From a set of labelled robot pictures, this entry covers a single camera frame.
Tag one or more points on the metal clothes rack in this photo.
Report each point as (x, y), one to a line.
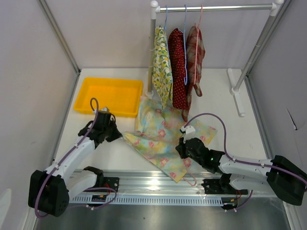
(275, 9)

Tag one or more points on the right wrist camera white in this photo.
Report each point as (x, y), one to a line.
(188, 132)

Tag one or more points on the slotted cable duct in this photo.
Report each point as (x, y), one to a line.
(148, 200)

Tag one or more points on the blue wire hanger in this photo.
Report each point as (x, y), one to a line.
(185, 52)
(165, 29)

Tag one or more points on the blue wire hanger right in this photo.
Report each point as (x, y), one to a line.
(185, 52)

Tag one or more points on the red plaid skirt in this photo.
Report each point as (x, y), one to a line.
(190, 48)

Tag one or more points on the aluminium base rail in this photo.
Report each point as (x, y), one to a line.
(156, 183)

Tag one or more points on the pastel floral cloth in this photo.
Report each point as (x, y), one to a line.
(156, 134)

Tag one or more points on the lemon print skirt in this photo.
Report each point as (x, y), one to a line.
(162, 79)

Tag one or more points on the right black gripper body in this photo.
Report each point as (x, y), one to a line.
(183, 148)

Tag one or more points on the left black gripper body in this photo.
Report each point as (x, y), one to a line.
(111, 132)

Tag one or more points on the pink wire hanger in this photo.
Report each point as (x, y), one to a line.
(196, 46)
(189, 179)

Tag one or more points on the yellow plastic tray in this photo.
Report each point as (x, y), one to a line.
(121, 97)

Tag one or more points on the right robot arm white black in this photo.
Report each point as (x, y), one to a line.
(278, 175)

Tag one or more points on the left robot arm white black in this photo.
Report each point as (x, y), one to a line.
(51, 189)

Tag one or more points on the blue wire hanger left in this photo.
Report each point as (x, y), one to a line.
(165, 29)

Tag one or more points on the red polka dot skirt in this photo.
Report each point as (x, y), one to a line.
(178, 66)

